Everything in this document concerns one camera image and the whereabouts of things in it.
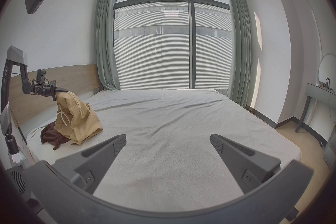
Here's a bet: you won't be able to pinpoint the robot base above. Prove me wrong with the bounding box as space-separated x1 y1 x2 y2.
0 151 44 219

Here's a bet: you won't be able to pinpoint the bed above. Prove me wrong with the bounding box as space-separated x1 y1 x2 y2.
8 64 301 196

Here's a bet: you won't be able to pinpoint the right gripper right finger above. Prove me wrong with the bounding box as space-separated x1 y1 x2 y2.
210 134 282 196

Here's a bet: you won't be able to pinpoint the grey-green curtain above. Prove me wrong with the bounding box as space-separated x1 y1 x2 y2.
222 0 253 108
96 0 121 91

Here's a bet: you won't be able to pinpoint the grey dressing table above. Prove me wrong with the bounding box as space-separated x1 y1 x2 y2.
295 82 336 145

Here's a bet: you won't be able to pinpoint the window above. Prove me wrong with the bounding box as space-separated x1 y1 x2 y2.
113 0 232 90

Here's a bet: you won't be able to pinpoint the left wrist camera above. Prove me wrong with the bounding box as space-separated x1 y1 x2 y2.
36 69 47 85

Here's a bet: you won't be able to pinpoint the tan shorts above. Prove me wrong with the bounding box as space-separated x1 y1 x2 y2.
54 91 103 146

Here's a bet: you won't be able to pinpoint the brown garment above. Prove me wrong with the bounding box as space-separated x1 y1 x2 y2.
40 121 72 151

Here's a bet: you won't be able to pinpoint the round mirror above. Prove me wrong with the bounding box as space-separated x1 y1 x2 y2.
318 54 336 87

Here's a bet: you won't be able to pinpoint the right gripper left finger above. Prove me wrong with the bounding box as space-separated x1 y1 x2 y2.
54 134 127 195

